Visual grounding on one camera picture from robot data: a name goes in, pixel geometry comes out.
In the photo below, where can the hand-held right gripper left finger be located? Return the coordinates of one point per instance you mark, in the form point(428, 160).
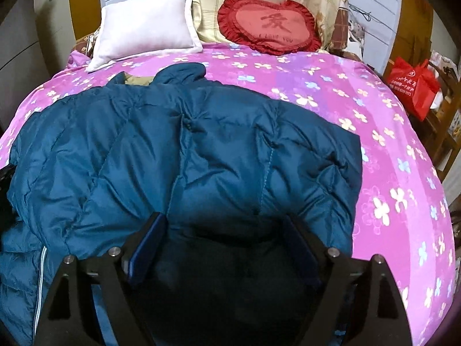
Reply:
point(144, 252)

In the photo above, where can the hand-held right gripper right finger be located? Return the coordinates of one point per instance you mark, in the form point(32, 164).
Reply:
point(299, 248)

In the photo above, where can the teal puffer jacket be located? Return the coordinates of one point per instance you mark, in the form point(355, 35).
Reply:
point(180, 158)

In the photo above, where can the pink floral bed sheet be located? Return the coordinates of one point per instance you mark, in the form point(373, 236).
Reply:
point(378, 133)

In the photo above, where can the grey refrigerator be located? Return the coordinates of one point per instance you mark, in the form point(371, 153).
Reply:
point(36, 43)

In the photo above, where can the brown floral cushion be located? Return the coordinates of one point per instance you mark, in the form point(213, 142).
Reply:
point(86, 45)

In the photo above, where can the wooden chair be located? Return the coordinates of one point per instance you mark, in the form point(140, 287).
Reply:
point(439, 129)

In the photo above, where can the red shopping bag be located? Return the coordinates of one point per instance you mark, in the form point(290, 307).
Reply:
point(414, 86)

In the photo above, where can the white pillow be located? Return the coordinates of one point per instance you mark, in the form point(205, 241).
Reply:
point(144, 25)

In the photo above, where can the red heart-shaped pillow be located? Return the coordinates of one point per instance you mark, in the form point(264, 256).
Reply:
point(270, 25)

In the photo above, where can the cream floral blanket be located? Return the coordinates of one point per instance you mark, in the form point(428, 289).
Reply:
point(209, 7)

